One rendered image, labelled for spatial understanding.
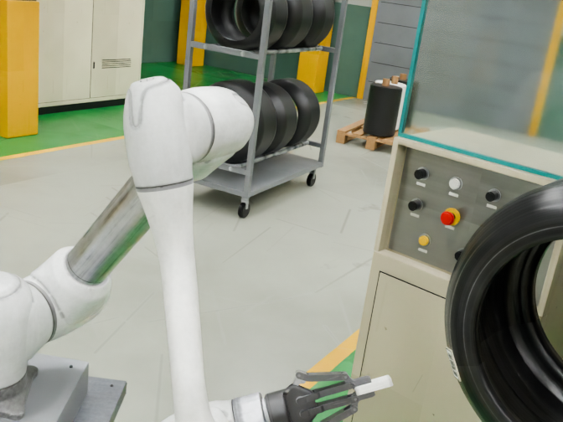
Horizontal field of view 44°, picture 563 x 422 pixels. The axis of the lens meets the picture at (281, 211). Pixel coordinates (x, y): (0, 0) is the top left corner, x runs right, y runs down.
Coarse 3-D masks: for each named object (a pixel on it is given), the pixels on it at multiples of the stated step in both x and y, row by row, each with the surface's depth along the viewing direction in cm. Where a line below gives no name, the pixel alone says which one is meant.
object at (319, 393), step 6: (336, 384) 129; (342, 384) 128; (348, 384) 128; (312, 390) 130; (318, 390) 129; (324, 390) 128; (330, 390) 128; (336, 390) 128; (342, 390) 128; (306, 396) 127; (312, 396) 127; (318, 396) 128; (324, 396) 128; (300, 402) 127; (306, 402) 127
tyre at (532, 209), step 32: (544, 192) 115; (512, 224) 116; (544, 224) 112; (480, 256) 121; (512, 256) 116; (448, 288) 129; (480, 288) 121; (512, 288) 145; (448, 320) 128; (480, 320) 141; (512, 320) 146; (480, 352) 125; (512, 352) 145; (544, 352) 144; (480, 384) 124; (512, 384) 141; (544, 384) 143; (480, 416) 128; (512, 416) 123; (544, 416) 138
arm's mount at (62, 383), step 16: (48, 368) 163; (64, 368) 164; (80, 368) 165; (32, 384) 156; (48, 384) 157; (64, 384) 158; (80, 384) 163; (32, 400) 151; (48, 400) 152; (64, 400) 153; (80, 400) 165; (32, 416) 146; (48, 416) 147; (64, 416) 152
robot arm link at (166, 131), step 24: (144, 96) 113; (168, 96) 114; (192, 96) 122; (144, 120) 113; (168, 120) 114; (192, 120) 118; (144, 144) 114; (168, 144) 114; (192, 144) 118; (144, 168) 115; (168, 168) 115; (192, 168) 120
